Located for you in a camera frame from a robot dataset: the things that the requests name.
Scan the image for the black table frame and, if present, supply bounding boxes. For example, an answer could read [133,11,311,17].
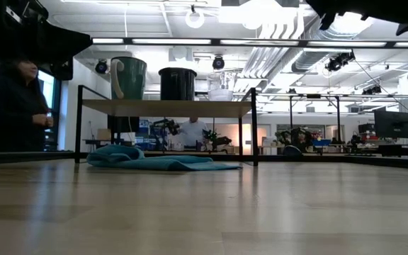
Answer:
[0,150,408,171]

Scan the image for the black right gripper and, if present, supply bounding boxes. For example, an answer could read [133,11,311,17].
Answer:
[305,0,408,36]

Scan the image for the teal cloth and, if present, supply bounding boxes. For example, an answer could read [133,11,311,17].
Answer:
[86,144,242,172]

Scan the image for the person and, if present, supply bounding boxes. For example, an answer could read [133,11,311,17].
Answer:
[0,58,55,153]
[178,118,208,148]

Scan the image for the long ceiling light bar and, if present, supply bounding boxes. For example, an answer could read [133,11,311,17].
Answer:
[92,37,408,49]

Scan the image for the round white ceiling lamp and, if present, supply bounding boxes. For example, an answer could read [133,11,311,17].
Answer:
[185,6,206,30]

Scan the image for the black speckled enamel mug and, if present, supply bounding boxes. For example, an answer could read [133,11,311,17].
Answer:
[158,67,198,101]

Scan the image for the clear glass cup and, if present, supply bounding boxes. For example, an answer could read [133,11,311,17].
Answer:
[206,72,237,102]

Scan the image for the black background rig frame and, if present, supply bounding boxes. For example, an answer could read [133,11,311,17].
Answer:
[118,90,408,155]

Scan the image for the black computer monitor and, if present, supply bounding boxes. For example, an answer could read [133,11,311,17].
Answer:
[373,109,408,140]
[107,115,140,143]

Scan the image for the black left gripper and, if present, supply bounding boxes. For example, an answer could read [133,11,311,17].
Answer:
[0,0,94,63]

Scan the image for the window with black frame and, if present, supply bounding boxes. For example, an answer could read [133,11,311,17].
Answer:
[37,69,63,152]

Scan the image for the blue storage boxes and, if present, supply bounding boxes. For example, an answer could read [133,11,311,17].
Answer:
[139,119,166,152]

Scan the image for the green mug white handle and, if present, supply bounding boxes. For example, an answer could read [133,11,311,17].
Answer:
[110,56,147,101]

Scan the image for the wooden shelf black frame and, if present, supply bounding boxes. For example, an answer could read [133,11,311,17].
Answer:
[74,84,260,167]

